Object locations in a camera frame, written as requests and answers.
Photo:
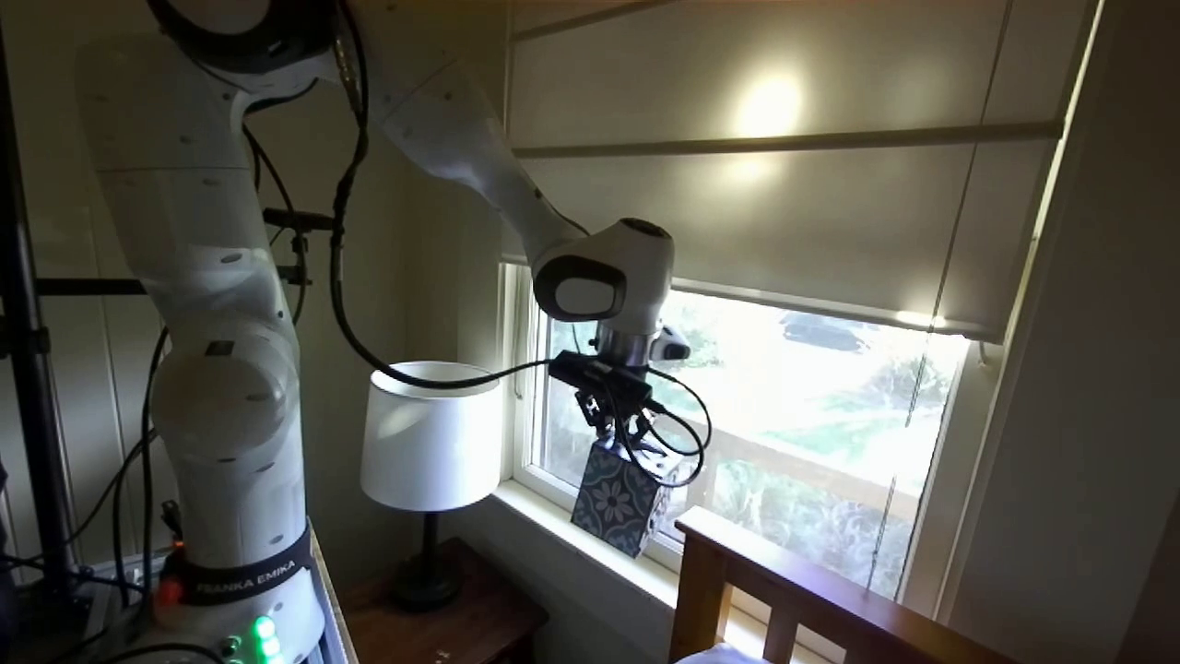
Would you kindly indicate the wooden bedside table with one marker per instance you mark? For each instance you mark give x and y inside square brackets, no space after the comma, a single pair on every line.
[494,621]

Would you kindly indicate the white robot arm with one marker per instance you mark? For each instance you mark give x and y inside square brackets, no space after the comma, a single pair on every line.
[164,115]

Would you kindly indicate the white lamp shade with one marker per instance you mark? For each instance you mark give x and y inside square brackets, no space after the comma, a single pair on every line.
[433,439]

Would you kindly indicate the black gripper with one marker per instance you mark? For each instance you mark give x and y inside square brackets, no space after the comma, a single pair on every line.
[602,390]

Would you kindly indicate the black lamp base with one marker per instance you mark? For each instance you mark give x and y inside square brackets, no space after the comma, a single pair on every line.
[431,578]

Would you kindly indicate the beige roller blind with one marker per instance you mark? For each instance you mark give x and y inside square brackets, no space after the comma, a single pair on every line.
[866,155]

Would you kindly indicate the white window frame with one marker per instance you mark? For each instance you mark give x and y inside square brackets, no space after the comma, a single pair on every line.
[833,438]

